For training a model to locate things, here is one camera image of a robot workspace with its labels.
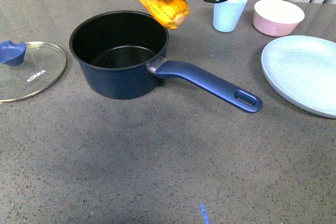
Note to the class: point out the yellow corn cob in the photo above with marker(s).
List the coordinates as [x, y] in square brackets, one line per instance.
[169, 13]

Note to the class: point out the glass pot lid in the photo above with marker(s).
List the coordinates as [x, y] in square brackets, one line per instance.
[29, 68]

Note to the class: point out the dark blue saucepan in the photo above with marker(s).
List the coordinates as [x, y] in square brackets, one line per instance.
[123, 56]

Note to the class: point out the light blue cup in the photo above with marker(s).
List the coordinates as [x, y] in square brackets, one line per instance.
[227, 14]

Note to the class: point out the pink bowl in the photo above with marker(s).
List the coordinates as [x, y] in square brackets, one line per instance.
[276, 18]

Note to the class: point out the light blue plate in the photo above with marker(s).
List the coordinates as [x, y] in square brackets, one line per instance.
[302, 70]

